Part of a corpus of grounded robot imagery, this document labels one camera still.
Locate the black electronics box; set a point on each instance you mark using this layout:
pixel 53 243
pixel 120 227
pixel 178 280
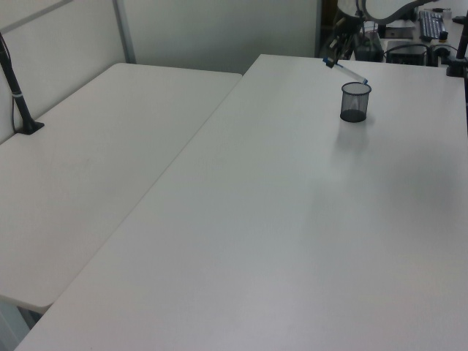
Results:
pixel 406 54

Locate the black mesh pen cup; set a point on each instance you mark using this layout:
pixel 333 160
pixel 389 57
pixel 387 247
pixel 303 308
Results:
pixel 354 104

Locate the blue and white marker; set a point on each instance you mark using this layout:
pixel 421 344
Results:
pixel 347 72

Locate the black clamp camera stand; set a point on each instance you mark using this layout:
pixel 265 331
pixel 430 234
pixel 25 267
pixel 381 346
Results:
pixel 459 55

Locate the black camera stand pole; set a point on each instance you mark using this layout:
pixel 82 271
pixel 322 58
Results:
pixel 16 91

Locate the grey metal partition post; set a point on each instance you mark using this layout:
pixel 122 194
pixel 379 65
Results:
pixel 125 31

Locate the black computer keyboard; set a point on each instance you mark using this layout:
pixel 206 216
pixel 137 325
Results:
pixel 430 25

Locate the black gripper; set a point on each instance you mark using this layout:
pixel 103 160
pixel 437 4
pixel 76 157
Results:
pixel 345 31

